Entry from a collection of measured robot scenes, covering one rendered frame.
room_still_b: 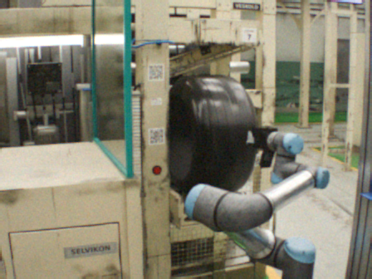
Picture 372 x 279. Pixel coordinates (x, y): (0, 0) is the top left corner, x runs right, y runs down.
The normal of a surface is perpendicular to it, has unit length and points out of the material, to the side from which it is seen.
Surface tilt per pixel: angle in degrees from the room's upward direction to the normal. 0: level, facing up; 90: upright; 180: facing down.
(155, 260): 90
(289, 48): 90
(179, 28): 90
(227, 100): 50
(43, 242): 90
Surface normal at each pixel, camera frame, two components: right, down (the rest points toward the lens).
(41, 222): 0.36, 0.18
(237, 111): 0.31, -0.34
